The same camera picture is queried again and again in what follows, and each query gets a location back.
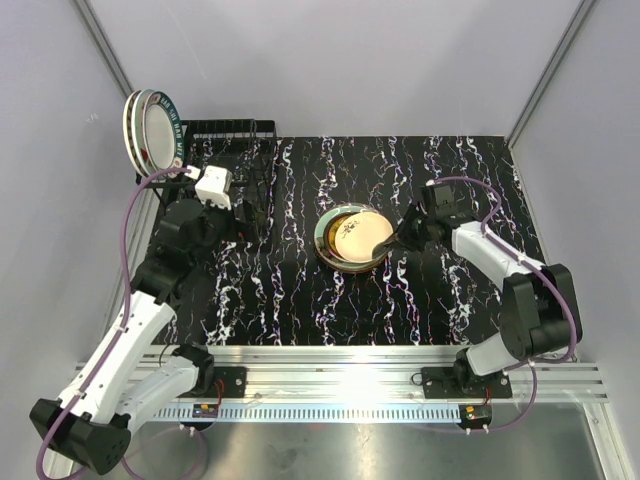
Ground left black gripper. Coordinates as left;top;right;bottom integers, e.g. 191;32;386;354
187;185;264;266

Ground white plate dark green rim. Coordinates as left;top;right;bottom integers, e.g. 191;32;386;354
142;91;185;171

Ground left aluminium frame post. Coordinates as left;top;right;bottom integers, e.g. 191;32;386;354
71;0;134;99

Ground small cream floral plate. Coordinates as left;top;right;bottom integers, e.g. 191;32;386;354
334;212;393;263

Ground right aluminium frame post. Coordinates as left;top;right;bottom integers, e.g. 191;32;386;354
506;0;599;150

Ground black wire dish rack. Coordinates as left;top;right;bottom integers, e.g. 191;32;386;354
146;119;277;243

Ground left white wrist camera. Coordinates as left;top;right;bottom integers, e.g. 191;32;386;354
186;165;232;211

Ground stack of remaining plates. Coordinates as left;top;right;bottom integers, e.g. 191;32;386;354
313;203;389;274

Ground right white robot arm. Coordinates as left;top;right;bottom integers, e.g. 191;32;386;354
372;176;583;397

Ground aluminium frame post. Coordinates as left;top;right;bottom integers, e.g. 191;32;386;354
506;0;599;150
71;0;134;99

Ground black marble pattern mat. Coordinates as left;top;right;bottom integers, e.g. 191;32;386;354
155;136;543;346

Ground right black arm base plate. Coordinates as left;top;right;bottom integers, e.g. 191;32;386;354
419;366;513;400

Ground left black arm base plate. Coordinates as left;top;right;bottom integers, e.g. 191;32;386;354
183;366;248;399

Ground white slotted cable duct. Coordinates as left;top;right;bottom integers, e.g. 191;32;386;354
152;402;491;424

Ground white plate watermelon pattern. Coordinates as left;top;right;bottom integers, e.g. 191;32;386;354
129;89;153;177

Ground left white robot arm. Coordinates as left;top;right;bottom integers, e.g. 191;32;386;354
29;200;246;475

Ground aluminium mounting rail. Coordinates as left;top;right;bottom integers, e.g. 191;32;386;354
67;344;609;406

